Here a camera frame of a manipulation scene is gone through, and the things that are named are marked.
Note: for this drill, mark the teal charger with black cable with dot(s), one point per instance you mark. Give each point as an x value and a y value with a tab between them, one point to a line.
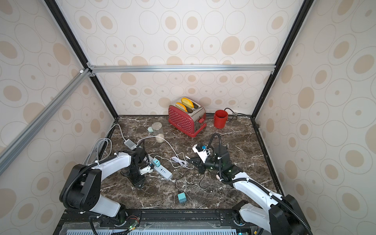
181	196

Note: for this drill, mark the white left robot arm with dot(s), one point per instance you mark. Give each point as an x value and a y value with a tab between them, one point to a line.
82	188

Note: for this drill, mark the clear jar with rice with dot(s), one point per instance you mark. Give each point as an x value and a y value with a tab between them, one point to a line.
158	132

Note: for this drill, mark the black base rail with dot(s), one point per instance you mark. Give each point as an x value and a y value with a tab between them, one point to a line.
157	222

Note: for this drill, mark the teal charger with white cable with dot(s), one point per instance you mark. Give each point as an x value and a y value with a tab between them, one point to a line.
157	158

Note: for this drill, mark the red plastic cup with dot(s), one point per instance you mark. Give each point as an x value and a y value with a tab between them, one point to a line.
220	119

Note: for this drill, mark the white power strip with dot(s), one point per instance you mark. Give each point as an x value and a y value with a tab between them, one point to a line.
159	169

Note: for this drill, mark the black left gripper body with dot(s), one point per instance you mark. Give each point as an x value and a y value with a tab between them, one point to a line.
134	175

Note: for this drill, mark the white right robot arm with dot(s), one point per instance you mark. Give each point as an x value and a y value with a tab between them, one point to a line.
277	214

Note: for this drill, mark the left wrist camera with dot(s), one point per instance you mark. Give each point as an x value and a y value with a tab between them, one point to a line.
147	169

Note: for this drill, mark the yellow toast slice front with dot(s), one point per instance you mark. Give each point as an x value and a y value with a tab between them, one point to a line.
181	107

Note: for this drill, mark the red polka dot toaster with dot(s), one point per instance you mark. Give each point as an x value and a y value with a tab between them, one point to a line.
190	123

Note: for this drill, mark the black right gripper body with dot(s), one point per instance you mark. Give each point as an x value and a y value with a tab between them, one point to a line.
201	167

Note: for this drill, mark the yellow toast slice back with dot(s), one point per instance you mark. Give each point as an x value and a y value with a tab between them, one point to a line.
187	102

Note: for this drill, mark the yellow toast slice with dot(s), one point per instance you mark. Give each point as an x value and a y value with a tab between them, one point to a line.
181	107
187	102

